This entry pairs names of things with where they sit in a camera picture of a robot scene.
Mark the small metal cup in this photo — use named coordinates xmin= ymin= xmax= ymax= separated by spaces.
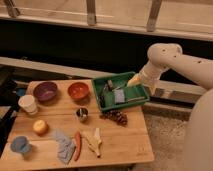
xmin=76 ymin=108 xmax=88 ymax=122

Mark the bunch of dark grapes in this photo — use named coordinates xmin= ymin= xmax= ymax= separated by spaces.
xmin=100 ymin=110 xmax=128 ymax=126

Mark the purple bowl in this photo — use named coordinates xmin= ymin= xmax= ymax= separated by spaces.
xmin=33 ymin=81 xmax=58 ymax=102

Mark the white plastic cup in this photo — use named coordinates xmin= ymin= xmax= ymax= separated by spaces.
xmin=18 ymin=95 xmax=38 ymax=115

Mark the wooden table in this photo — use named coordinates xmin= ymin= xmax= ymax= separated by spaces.
xmin=0 ymin=80 xmax=154 ymax=171

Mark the green plastic tray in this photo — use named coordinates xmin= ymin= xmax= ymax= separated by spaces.
xmin=92 ymin=72 xmax=150 ymax=112

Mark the orange bowl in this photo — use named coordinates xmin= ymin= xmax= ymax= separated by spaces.
xmin=68 ymin=82 xmax=89 ymax=101

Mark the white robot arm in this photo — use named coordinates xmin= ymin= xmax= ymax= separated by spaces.
xmin=127 ymin=43 xmax=213 ymax=171

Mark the blue plastic cup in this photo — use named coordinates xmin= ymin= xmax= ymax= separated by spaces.
xmin=10 ymin=136 xmax=31 ymax=154

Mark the orange carrot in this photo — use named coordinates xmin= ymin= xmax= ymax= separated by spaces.
xmin=74 ymin=131 xmax=82 ymax=161

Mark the blue object behind table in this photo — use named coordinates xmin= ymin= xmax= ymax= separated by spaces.
xmin=15 ymin=88 xmax=26 ymax=97

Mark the metal utensil in tray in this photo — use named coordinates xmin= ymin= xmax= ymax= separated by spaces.
xmin=99 ymin=80 xmax=114 ymax=107

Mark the peeled banana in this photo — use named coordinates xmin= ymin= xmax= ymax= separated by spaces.
xmin=82 ymin=128 xmax=102 ymax=158

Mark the blue sponge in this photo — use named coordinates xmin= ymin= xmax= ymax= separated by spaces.
xmin=114 ymin=89 xmax=125 ymax=104

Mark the yellow red apple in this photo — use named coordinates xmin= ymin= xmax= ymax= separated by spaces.
xmin=33 ymin=120 xmax=48 ymax=135

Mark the grey blue cloth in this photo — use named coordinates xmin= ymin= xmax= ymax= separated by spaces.
xmin=52 ymin=129 xmax=76 ymax=164

